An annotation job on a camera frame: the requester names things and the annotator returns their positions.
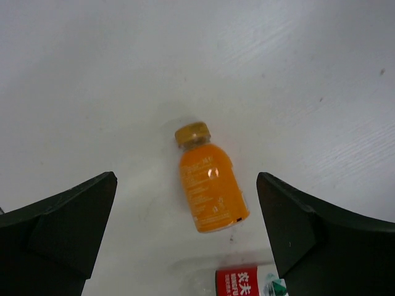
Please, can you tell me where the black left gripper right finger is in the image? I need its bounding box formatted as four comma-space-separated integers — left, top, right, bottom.
256, 173, 394, 295

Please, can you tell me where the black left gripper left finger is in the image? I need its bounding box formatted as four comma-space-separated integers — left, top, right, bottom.
1, 171, 117, 295

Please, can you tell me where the red label clear bottle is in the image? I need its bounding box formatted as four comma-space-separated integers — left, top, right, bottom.
183, 263, 288, 296

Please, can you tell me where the orange juice bottle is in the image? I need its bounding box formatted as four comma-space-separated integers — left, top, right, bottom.
175, 121, 250, 233

